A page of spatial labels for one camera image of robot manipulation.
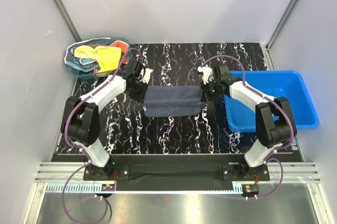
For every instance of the orange towel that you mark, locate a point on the orange towel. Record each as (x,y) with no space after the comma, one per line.
(117,50)

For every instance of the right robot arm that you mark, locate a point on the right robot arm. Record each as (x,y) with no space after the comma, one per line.
(274,121)

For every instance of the black marbled table mat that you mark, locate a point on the black marbled table mat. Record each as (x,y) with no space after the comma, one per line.
(126,130)

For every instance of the teal mesh laundry basket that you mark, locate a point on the teal mesh laundry basket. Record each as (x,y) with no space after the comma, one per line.
(85,69)

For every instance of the dark blue towel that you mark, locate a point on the dark blue towel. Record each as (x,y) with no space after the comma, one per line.
(172,101)

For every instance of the yellow towel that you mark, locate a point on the yellow towel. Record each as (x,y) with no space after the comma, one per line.
(101,54)

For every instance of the slotted cable duct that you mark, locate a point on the slotted cable duct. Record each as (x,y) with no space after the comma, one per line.
(222,188)

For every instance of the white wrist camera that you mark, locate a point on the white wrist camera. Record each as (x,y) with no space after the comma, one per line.
(146,75)
(207,74)

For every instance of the aluminium frame rail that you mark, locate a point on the aluminium frame rail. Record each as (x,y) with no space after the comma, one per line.
(289,172)

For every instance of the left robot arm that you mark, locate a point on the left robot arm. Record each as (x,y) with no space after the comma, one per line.
(81,117)

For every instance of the blue plastic bin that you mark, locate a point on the blue plastic bin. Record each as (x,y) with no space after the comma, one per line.
(288,84)

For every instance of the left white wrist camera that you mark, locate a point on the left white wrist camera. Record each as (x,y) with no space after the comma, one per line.
(146,75)

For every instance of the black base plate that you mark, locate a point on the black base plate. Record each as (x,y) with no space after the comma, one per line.
(175,158)

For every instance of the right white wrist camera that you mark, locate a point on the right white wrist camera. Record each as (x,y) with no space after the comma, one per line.
(207,74)

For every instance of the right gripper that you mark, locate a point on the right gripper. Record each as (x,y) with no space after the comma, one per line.
(205,96)

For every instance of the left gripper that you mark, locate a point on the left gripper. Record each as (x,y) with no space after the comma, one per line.
(140,97)

